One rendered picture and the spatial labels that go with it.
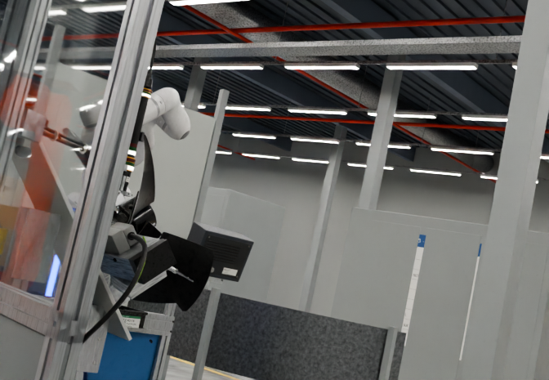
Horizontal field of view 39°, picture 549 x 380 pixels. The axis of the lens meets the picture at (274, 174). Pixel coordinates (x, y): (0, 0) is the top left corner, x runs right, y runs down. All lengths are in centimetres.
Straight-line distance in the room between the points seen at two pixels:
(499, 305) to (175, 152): 286
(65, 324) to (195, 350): 324
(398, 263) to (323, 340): 456
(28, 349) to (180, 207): 370
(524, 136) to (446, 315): 258
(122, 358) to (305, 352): 133
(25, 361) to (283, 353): 305
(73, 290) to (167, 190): 370
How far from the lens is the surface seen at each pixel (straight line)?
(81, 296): 117
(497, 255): 637
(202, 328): 436
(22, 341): 128
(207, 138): 499
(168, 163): 484
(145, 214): 252
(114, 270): 226
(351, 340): 423
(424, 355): 847
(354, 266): 898
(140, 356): 321
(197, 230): 324
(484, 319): 636
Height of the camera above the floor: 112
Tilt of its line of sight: 7 degrees up
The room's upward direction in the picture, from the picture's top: 12 degrees clockwise
